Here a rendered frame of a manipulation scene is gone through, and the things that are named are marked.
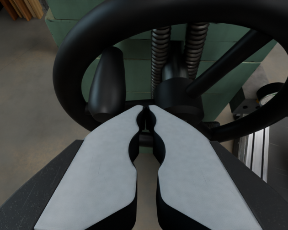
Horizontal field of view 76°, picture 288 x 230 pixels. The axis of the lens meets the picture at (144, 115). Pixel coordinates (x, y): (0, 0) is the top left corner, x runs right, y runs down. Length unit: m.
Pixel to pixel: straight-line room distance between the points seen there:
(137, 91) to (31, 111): 0.92
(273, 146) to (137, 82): 0.75
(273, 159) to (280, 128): 0.17
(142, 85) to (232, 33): 0.28
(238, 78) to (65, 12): 0.40
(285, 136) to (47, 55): 1.56
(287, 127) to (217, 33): 0.91
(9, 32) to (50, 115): 0.89
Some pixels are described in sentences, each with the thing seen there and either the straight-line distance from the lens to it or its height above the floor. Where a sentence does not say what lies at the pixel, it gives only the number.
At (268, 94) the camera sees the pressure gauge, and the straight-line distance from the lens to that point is 0.49.
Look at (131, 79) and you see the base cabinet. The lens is 0.47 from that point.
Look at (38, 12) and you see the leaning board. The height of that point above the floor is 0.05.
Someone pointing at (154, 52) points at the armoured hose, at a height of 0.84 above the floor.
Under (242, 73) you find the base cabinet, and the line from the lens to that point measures 0.51.
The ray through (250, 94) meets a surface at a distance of 0.55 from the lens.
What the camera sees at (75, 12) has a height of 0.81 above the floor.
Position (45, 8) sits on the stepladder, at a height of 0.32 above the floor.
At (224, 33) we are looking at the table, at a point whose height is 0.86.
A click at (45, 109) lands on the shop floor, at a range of 1.30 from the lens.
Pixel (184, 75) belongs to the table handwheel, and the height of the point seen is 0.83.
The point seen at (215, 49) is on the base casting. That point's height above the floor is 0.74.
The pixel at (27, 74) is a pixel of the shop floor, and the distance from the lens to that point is 1.53.
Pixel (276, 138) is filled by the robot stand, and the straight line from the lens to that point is 1.07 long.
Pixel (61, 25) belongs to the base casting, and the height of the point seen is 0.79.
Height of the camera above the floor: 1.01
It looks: 62 degrees down
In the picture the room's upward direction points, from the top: 3 degrees clockwise
